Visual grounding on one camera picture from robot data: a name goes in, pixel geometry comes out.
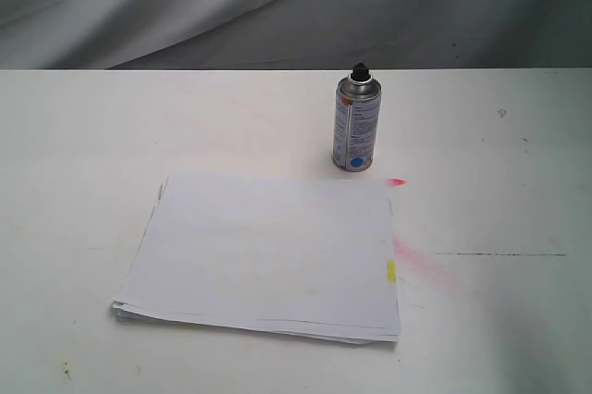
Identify grey backdrop cloth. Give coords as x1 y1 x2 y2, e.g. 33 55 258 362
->
1 0 591 69

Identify white spray paint can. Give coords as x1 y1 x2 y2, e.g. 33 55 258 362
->
332 63 382 172

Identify white paper stack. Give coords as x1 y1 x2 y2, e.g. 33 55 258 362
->
113 173 401 343

